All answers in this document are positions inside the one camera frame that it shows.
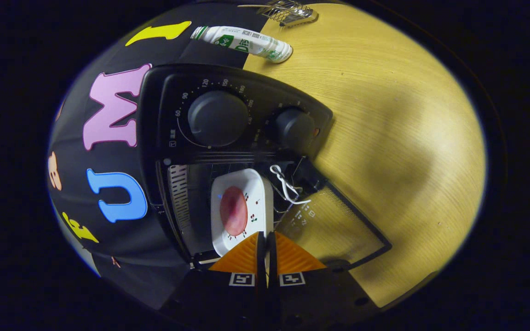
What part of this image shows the pink round meat slice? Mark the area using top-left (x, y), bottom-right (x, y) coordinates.
top-left (219, 186), bottom-right (248, 236)

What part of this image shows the white plastic bottle green label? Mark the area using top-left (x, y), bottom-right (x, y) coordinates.
top-left (190, 25), bottom-right (293, 63)

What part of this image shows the black backdrop cloth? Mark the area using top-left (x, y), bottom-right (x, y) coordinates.
top-left (48, 2), bottom-right (265, 309)

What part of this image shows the white cord loop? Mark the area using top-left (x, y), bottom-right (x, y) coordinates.
top-left (270, 164), bottom-right (312, 205)

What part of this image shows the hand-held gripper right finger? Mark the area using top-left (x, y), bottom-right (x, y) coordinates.
top-left (267, 231), bottom-right (377, 323)

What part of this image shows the black toaster oven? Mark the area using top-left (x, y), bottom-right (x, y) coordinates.
top-left (137, 63), bottom-right (392, 272)

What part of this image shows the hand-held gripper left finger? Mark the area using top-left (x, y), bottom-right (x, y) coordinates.
top-left (161, 231), bottom-right (266, 323)

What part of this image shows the white square plate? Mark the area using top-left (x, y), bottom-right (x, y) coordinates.
top-left (211, 168), bottom-right (275, 257)

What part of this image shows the metal wire basket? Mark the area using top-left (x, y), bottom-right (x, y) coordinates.
top-left (263, 0), bottom-right (319, 27)

